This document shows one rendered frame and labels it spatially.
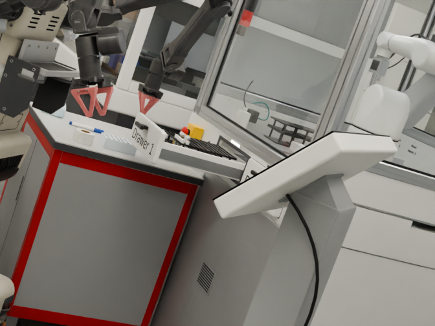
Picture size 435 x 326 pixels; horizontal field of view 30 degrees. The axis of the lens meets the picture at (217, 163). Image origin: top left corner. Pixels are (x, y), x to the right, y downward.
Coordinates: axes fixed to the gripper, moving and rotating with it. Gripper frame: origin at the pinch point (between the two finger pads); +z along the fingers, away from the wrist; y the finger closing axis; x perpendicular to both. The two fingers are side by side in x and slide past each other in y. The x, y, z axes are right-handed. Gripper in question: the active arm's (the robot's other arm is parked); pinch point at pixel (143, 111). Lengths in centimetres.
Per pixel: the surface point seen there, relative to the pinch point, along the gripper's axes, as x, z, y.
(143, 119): 4.4, 1.2, -13.8
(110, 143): 8.2, 14.7, -0.6
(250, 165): -26.8, 2.3, -40.6
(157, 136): 5.0, 2.9, -31.8
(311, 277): -2, 11, -128
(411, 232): -71, 3, -77
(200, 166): -12.9, 8.4, -33.2
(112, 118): -14, 15, 69
